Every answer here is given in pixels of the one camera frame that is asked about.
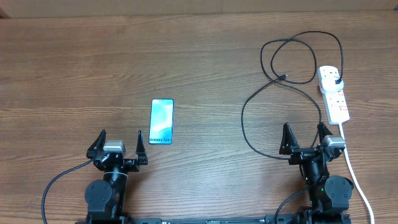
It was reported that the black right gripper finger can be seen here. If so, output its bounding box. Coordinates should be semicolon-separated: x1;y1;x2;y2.
317;122;332;146
279;123;299;155

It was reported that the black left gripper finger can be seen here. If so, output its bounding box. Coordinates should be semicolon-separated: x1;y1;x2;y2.
86;129;106;159
136;130;148;165

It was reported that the Samsung Galaxy smartphone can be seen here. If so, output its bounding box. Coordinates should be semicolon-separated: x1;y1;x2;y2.
149;99;174;145

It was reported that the black USB charging cable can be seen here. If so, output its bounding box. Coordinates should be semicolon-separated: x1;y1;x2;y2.
241;30;345;161

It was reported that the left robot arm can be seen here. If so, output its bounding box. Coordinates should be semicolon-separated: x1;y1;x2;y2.
85;130;148;223

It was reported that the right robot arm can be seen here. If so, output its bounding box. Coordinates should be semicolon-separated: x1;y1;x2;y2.
274;123;354;223

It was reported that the white charger plug adapter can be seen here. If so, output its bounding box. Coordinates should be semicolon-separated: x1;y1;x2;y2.
319;77;344;94

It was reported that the white power extension strip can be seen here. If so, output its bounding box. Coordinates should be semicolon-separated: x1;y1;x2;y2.
317;65;351;126

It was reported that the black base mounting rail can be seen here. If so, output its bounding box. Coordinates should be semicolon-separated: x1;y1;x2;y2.
76;214;351;224

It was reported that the white power strip cord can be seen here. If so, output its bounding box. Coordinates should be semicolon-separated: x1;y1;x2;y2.
338;123;375;224

